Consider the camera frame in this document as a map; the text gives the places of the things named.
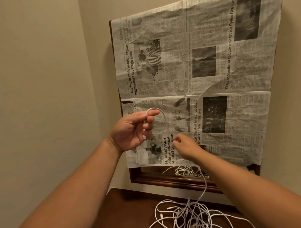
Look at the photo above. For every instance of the person's left hand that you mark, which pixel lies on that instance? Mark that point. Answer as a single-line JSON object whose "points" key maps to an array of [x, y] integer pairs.
{"points": [[127, 133]]}

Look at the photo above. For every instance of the person's right hand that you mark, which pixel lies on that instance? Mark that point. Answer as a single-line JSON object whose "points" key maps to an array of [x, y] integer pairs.
{"points": [[188, 148]]}

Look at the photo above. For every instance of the person's right fingers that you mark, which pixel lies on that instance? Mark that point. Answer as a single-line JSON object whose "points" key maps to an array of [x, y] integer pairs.
{"points": [[177, 141]]}

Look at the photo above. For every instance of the person's left thumb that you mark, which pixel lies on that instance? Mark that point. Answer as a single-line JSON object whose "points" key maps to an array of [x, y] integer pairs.
{"points": [[145, 114]]}

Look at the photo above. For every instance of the person's left middle finger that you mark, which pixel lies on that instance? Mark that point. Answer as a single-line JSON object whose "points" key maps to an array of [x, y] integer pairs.
{"points": [[148, 126]]}

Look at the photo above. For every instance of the person's left forearm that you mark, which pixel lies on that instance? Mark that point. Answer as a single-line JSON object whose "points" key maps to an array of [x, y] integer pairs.
{"points": [[77, 188]]}

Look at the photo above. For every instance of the person's right forearm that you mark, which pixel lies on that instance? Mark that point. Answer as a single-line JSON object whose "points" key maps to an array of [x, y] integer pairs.
{"points": [[247, 190]]}

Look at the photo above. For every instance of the dark wooden framed mirror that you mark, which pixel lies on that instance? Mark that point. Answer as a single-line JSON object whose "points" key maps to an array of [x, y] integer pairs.
{"points": [[164, 181]]}

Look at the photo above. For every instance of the small newspaper sheet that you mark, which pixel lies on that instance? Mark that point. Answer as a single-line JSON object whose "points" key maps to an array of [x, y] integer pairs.
{"points": [[237, 138]]}

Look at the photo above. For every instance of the large newspaper sheet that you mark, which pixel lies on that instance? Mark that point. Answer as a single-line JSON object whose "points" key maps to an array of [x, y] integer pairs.
{"points": [[178, 35]]}

